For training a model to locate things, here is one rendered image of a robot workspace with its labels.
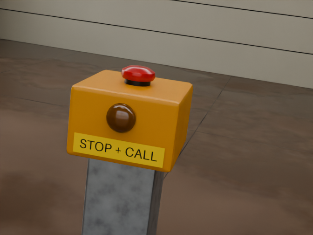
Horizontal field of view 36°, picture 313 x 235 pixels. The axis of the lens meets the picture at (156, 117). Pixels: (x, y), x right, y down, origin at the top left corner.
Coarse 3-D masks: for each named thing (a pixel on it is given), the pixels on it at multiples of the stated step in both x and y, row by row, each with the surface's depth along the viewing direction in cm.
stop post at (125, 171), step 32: (96, 96) 51; (128, 96) 50; (160, 96) 51; (96, 128) 52; (160, 128) 50; (96, 160) 55; (128, 160) 52; (160, 160) 51; (96, 192) 56; (128, 192) 55; (160, 192) 61; (96, 224) 57; (128, 224) 56
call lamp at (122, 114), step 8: (120, 104) 50; (112, 112) 50; (120, 112) 50; (128, 112) 50; (112, 120) 50; (120, 120) 50; (128, 120) 50; (112, 128) 51; (120, 128) 50; (128, 128) 50
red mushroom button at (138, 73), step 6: (132, 66) 55; (138, 66) 55; (144, 66) 56; (126, 72) 54; (132, 72) 54; (138, 72) 54; (144, 72) 54; (150, 72) 55; (126, 78) 54; (132, 78) 54; (138, 78) 54; (144, 78) 54; (150, 78) 54
